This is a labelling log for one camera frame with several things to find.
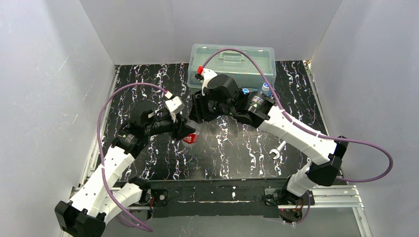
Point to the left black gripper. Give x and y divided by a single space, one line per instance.
178 128

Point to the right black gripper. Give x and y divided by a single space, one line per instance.
199 106

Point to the red label plastic bottle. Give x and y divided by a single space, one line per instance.
191 139

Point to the blue white bottle cap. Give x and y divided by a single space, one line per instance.
245 91
265 87

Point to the clear unlabelled plastic bottle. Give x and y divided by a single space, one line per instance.
245 91

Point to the blue label plastic bottle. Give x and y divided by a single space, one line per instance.
266 93

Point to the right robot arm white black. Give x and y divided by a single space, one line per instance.
221 96

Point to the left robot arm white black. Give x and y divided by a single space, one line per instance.
87 213

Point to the translucent plastic storage box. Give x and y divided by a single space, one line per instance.
233 64

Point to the silver open-end wrench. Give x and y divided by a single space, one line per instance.
276 152

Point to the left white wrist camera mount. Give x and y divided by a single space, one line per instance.
174 105

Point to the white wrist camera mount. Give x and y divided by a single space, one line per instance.
174 105
204 76

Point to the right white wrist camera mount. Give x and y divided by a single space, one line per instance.
204 76

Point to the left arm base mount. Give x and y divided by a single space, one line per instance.
153 198

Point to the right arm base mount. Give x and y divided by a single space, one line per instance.
293 209

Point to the aluminium frame rail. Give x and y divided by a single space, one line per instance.
244 198

